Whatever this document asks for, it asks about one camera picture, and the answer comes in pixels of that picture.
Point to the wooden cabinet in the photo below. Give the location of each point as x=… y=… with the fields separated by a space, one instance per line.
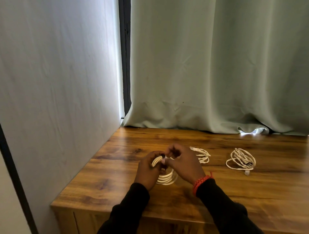
x=253 y=192

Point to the grey-green curtain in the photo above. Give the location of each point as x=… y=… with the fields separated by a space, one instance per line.
x=217 y=60

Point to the white side panel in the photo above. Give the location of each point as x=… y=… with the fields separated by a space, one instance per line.
x=60 y=96

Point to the person's right forearm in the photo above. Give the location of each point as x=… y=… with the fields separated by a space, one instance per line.
x=227 y=212

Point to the person's right hand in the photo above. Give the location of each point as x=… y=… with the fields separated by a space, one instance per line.
x=188 y=166

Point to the black window frame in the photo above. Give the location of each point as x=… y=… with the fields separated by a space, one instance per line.
x=125 y=60

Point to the person's left forearm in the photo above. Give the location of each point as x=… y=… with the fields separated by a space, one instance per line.
x=123 y=212

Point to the person's left hand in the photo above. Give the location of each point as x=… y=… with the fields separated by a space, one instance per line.
x=146 y=173

